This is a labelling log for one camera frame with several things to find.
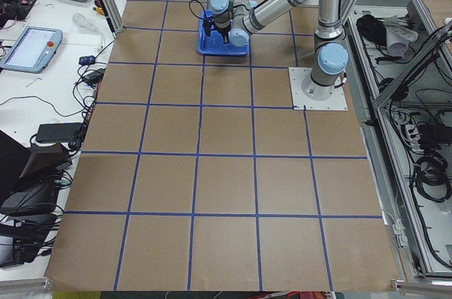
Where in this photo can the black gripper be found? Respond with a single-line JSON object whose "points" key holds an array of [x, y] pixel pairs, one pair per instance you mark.
{"points": [[224, 32]]}

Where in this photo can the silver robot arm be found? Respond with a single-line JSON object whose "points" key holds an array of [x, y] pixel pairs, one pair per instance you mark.
{"points": [[233, 27]]}

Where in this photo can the blue plastic tray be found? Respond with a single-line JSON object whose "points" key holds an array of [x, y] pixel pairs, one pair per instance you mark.
{"points": [[213, 45]]}

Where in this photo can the near teach pendant tablet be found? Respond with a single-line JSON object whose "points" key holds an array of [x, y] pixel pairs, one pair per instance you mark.
{"points": [[33, 50]]}

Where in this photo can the black power adapter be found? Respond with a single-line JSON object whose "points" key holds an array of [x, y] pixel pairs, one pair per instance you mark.
{"points": [[57, 132]]}

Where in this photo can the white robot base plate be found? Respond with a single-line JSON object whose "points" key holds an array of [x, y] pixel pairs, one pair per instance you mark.
{"points": [[306, 95]]}

